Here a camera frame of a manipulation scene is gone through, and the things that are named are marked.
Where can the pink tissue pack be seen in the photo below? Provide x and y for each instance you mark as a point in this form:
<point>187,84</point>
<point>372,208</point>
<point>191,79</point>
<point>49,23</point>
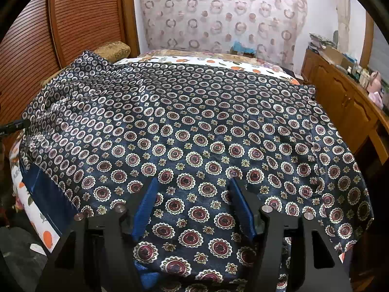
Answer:
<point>378,99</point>

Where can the brown textured pillow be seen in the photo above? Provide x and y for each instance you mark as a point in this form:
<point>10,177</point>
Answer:
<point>112,50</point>

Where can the grey window blind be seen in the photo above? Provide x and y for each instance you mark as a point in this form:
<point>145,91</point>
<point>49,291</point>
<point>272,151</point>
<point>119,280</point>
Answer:
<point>381,48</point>

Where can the cardboard box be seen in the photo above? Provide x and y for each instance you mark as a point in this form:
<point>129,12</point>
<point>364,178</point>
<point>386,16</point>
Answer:
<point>331,55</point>

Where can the pink thermos jug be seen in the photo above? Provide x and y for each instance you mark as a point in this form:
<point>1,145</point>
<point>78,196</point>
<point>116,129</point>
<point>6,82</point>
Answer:
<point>375,82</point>

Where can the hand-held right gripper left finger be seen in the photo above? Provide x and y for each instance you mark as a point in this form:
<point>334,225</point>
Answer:
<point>146,206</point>

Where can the orange fruit print bedsheet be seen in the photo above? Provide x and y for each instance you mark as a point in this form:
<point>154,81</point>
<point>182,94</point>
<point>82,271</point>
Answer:
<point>36,216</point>

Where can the wooden louvered wardrobe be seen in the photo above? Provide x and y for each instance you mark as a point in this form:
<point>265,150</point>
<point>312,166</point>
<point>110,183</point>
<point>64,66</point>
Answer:
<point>76,21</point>

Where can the small desk fan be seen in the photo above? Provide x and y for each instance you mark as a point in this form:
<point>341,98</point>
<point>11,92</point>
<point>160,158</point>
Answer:
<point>335,38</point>

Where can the stack of folded cloths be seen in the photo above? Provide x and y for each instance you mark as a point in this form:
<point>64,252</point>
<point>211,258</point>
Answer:
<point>319,41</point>

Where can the beige window curtain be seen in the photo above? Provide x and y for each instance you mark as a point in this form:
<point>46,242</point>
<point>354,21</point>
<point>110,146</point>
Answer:
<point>343,15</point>

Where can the box with blue cloth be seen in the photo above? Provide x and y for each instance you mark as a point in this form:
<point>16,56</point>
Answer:
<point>242,49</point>

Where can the wooden sideboard cabinet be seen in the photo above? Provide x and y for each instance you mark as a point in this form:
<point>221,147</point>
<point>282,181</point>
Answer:
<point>334,88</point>

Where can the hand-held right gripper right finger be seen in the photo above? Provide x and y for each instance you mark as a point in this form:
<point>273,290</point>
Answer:
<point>241,210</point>

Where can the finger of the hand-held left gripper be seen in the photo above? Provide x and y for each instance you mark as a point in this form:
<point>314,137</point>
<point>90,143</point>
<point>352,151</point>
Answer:
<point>18,124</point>

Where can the navy circle-print garment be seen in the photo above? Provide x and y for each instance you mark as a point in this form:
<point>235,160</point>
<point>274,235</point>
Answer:
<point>197,127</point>

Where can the floral blanket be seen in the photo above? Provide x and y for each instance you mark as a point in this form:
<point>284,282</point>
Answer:
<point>170,53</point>

